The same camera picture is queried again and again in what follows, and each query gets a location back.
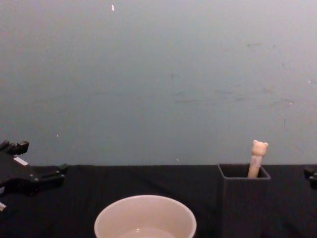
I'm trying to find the plain pale wall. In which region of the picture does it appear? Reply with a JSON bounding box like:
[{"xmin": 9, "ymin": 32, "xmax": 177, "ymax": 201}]
[{"xmin": 0, "ymin": 0, "xmax": 317, "ymax": 167}]

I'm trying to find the pale pink cup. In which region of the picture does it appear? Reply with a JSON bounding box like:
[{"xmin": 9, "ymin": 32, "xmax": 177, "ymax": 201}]
[{"xmin": 94, "ymin": 194, "xmax": 198, "ymax": 238}]

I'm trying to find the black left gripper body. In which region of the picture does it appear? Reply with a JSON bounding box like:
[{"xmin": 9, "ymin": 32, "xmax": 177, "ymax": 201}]
[{"xmin": 0, "ymin": 152, "xmax": 42, "ymax": 198}]

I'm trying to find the black table cloth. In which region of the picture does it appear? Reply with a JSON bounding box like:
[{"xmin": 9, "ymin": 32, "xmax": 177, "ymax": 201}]
[{"xmin": 0, "ymin": 163, "xmax": 317, "ymax": 238}]

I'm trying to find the cream pen with bear head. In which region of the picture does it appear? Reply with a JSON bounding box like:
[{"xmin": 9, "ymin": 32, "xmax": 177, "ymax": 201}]
[{"xmin": 247, "ymin": 139, "xmax": 269, "ymax": 179}]

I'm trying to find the black square pen holder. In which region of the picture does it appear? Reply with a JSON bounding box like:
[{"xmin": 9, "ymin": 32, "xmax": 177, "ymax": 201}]
[{"xmin": 217, "ymin": 163, "xmax": 271, "ymax": 238}]

